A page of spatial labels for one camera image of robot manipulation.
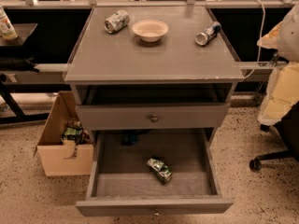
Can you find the cardboard box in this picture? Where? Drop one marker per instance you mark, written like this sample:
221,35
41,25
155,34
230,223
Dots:
56,157

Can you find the snack packets in box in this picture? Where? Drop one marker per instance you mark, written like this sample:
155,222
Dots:
75,132

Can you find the cream ceramic bowl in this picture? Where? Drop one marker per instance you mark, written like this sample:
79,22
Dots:
150,30

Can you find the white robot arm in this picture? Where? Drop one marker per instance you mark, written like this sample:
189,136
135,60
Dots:
289,37

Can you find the grey drawer cabinet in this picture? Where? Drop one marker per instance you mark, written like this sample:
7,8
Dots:
122,69

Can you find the open grey drawer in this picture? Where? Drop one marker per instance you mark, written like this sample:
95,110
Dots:
122,184

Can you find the silver and blue can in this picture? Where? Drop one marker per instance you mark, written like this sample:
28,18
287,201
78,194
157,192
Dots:
208,34

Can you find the white bottle on side table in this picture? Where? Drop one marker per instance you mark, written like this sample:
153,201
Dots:
7,30

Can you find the crushed green can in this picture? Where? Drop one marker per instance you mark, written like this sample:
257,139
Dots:
162,171

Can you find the black side table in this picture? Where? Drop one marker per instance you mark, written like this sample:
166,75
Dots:
11,66

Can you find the closed grey drawer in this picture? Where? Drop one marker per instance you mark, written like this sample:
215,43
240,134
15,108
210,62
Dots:
134,117

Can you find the white and green can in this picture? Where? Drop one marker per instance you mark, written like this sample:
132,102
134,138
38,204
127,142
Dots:
117,21

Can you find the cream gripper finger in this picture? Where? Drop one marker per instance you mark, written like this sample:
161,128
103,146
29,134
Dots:
282,94
271,39

